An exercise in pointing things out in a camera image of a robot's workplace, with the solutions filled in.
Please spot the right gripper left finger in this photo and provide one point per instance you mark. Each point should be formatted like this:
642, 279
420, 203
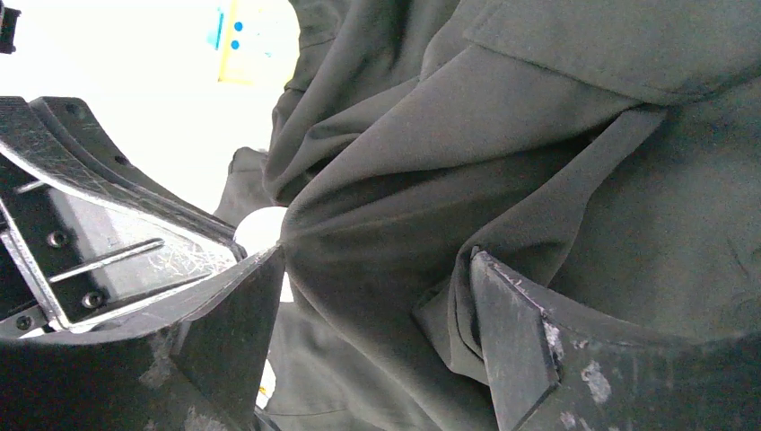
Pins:
192, 361

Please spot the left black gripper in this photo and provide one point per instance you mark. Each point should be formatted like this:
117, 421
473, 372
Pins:
101, 238

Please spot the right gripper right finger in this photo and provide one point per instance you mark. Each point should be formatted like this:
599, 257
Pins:
555, 364

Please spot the black garment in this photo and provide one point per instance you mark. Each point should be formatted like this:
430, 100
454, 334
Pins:
606, 150

